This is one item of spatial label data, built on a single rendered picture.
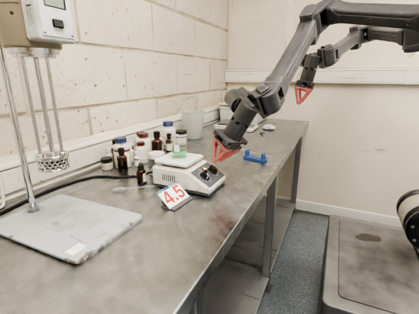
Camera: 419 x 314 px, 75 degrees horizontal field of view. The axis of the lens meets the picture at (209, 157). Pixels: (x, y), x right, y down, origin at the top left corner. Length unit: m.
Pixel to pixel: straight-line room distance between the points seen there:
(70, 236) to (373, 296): 0.97
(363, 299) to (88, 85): 1.24
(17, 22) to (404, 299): 1.31
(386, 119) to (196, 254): 1.88
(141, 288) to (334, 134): 1.94
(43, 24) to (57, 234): 0.42
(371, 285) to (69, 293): 1.01
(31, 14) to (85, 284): 0.47
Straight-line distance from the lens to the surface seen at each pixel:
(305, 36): 0.98
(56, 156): 0.68
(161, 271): 0.55
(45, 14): 0.61
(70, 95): 1.11
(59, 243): 0.66
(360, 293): 1.18
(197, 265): 0.55
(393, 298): 1.22
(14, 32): 0.64
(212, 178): 0.84
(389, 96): 2.24
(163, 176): 0.85
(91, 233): 0.67
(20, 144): 0.78
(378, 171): 2.34
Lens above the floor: 1.09
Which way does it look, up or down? 17 degrees down
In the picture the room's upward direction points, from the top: straight up
